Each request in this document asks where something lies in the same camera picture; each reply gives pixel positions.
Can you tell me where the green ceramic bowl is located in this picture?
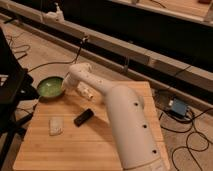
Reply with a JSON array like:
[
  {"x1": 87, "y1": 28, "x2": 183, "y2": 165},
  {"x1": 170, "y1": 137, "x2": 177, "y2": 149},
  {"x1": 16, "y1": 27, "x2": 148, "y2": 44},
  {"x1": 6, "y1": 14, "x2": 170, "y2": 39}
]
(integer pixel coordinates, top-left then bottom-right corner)
[{"x1": 37, "y1": 76, "x2": 63, "y2": 99}]

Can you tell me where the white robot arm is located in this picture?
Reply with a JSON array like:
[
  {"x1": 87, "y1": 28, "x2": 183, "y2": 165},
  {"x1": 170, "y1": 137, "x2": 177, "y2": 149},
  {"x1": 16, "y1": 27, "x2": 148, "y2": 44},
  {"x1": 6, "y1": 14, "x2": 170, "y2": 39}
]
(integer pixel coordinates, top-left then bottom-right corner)
[{"x1": 62, "y1": 63, "x2": 167, "y2": 171}]

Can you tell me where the white plastic bottle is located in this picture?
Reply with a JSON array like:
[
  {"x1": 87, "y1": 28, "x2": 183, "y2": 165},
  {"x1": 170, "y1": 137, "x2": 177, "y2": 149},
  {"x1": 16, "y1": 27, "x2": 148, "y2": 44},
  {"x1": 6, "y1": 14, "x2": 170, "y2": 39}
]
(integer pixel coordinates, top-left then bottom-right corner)
[{"x1": 76, "y1": 84, "x2": 93, "y2": 101}]

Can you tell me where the black rectangular block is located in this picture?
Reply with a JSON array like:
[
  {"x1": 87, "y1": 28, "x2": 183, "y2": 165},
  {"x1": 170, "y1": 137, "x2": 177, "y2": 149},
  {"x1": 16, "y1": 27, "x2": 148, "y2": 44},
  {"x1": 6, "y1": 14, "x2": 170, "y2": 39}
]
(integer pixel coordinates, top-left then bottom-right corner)
[{"x1": 74, "y1": 109, "x2": 94, "y2": 127}]

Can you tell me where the clear crumpled plastic piece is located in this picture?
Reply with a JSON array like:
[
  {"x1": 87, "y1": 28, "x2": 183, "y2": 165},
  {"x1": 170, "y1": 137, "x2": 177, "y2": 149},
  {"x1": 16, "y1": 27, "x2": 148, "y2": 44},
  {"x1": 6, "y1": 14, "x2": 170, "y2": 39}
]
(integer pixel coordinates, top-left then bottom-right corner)
[{"x1": 49, "y1": 117, "x2": 63, "y2": 136}]

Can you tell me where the blue box on floor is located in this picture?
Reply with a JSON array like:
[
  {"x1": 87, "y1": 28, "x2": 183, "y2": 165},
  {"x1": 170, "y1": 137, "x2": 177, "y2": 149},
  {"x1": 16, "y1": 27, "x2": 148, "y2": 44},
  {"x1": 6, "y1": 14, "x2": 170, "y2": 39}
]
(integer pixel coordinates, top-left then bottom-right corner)
[{"x1": 169, "y1": 98, "x2": 188, "y2": 118}]

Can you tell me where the black floor cable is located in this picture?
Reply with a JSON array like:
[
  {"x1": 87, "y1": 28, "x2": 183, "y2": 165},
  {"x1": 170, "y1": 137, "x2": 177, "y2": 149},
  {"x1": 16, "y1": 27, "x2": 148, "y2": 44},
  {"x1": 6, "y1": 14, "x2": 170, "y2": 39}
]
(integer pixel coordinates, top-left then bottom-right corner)
[{"x1": 28, "y1": 36, "x2": 89, "y2": 73}]

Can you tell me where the white device on rail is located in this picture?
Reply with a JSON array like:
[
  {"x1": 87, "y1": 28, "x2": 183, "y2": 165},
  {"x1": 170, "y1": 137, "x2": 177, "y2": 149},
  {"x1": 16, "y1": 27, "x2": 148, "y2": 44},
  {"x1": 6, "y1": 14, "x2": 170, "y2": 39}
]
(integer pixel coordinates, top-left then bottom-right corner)
[{"x1": 45, "y1": 3, "x2": 65, "y2": 22}]

